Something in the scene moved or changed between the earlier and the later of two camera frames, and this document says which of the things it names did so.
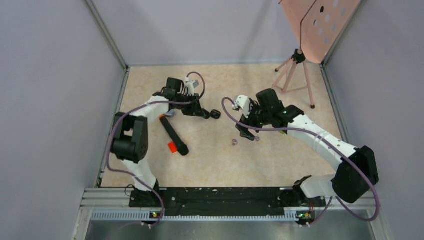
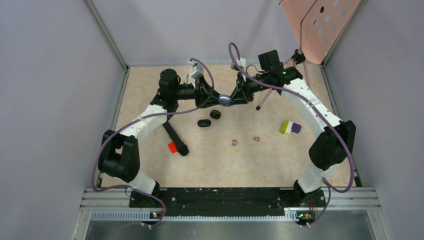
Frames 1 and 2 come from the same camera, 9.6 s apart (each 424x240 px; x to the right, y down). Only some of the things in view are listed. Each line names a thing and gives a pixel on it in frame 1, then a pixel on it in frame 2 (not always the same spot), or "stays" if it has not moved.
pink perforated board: [316, 25] stays
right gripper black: [248, 121] → [241, 95]
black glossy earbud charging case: [215, 113] stays
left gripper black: [195, 109] → [206, 96]
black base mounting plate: [224, 201] stays
